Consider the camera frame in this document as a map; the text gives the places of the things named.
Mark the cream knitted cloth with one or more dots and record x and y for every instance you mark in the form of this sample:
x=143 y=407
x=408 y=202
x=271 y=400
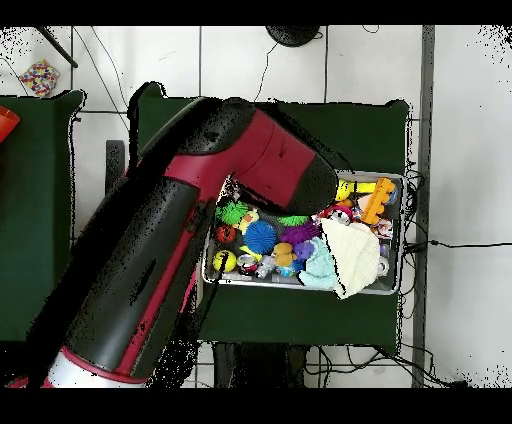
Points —
x=352 y=256

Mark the red robot arm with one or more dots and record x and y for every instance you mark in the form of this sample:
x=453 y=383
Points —
x=160 y=240

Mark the clear mesh bin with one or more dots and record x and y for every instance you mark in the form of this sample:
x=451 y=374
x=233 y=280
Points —
x=384 y=290

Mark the green spiky ball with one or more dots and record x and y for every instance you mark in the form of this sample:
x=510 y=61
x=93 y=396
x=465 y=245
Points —
x=233 y=213

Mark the large blue spiky ball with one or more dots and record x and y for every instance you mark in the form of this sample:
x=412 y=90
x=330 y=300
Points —
x=261 y=237

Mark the small red ball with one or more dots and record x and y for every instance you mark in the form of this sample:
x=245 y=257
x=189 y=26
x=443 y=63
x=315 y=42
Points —
x=226 y=234

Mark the green furry googly-eyed toy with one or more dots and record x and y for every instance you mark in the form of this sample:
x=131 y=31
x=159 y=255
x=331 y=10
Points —
x=293 y=220

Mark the yellow smiley ball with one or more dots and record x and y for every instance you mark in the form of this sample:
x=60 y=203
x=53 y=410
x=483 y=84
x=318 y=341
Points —
x=225 y=261

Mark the mint green cloth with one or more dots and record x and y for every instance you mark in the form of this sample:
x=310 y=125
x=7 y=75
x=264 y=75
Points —
x=316 y=268

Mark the yellow tennis ball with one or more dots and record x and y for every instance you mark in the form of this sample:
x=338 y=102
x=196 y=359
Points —
x=345 y=190

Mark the orange toy brick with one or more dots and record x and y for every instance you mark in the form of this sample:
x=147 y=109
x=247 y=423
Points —
x=378 y=200

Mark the black round base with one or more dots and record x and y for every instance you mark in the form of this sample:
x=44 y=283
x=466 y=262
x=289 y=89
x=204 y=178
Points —
x=292 y=34

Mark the grey metal strip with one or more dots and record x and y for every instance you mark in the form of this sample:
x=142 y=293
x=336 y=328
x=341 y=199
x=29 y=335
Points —
x=428 y=120

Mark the dark green side table cloth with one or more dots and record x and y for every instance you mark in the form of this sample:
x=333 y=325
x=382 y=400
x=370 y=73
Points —
x=24 y=200

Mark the colourful patterned packet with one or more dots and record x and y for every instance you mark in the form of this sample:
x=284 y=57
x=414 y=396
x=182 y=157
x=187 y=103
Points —
x=38 y=78

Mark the black rod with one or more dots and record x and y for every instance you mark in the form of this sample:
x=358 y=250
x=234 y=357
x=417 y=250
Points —
x=58 y=48

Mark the small red object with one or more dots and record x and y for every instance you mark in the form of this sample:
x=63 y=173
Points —
x=6 y=122

